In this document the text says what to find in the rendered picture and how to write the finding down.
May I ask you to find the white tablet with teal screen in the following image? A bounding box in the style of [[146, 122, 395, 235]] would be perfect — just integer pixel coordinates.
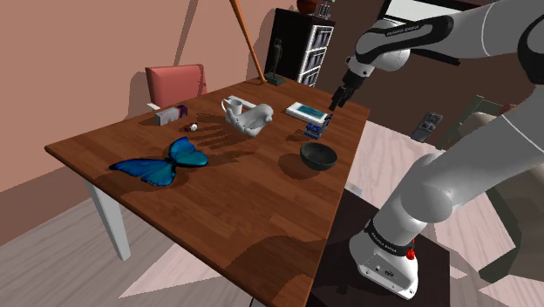
[[284, 101, 330, 123]]

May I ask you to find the blue and white toy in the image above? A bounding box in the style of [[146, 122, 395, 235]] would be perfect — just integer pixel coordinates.
[[303, 113, 334, 140]]

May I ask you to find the black and white shelf cabinet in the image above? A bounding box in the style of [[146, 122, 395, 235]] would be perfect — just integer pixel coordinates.
[[264, 0, 337, 88]]

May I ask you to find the black bowl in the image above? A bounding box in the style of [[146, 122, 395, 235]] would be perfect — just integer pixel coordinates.
[[299, 141, 339, 172]]

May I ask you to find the dark human statuette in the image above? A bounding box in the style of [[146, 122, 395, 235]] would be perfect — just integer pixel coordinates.
[[263, 38, 287, 87]]

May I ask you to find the black remote control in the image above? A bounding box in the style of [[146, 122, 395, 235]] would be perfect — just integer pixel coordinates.
[[411, 111, 444, 144]]

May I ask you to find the white hand sculpture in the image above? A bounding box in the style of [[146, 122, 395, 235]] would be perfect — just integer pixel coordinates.
[[224, 103, 275, 138]]

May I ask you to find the orange wooden pole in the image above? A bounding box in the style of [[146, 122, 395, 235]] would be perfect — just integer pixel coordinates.
[[228, 0, 268, 84]]

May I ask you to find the white mug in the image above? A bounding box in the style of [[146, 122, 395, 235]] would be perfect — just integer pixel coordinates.
[[221, 98, 244, 117]]

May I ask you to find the wooden table with white legs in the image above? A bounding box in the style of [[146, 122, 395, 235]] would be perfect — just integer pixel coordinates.
[[44, 76, 371, 307]]

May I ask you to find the red chair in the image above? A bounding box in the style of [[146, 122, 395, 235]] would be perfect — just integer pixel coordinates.
[[145, 64, 208, 111]]

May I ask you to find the dark robot stand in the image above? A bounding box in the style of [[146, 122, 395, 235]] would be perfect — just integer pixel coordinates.
[[304, 188, 452, 307]]

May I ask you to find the grey and purple box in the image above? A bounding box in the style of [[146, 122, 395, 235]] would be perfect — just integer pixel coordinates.
[[153, 104, 189, 126]]

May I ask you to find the dark green chair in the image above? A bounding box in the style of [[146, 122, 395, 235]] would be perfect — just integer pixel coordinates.
[[437, 94, 544, 284]]

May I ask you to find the blue butterfly figure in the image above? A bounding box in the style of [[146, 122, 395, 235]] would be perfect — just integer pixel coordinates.
[[109, 136, 210, 188]]

